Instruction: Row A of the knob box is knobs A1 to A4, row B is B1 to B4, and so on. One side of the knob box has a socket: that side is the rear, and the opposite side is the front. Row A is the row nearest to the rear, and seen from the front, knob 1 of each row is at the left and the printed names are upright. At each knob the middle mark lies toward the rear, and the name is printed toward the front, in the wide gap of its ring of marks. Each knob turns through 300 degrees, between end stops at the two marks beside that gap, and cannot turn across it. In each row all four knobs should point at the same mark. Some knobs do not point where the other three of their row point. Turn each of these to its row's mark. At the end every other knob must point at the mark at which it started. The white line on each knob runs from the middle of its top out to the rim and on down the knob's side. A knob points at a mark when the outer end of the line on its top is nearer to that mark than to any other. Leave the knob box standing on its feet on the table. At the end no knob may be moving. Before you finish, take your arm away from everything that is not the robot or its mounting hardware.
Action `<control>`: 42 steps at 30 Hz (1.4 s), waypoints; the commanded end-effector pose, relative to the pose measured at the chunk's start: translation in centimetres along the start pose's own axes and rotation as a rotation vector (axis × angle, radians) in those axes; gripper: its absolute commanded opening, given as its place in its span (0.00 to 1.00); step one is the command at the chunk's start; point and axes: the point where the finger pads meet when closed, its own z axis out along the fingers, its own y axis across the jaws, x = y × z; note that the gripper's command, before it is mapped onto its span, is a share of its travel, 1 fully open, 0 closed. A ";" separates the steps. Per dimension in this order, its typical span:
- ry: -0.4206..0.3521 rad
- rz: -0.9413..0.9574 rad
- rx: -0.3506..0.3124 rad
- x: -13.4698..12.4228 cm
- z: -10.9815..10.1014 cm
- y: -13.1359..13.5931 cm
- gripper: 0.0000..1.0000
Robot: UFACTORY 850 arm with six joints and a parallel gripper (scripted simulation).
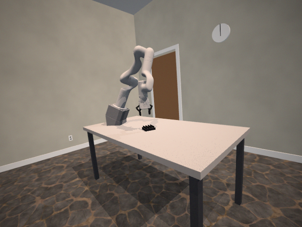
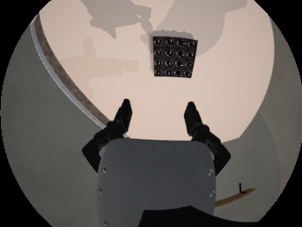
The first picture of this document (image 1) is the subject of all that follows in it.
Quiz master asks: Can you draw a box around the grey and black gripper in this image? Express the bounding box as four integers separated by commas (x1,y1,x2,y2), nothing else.
136,98,153,116

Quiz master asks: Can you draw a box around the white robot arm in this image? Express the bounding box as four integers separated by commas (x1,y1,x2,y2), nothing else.
113,46,154,110

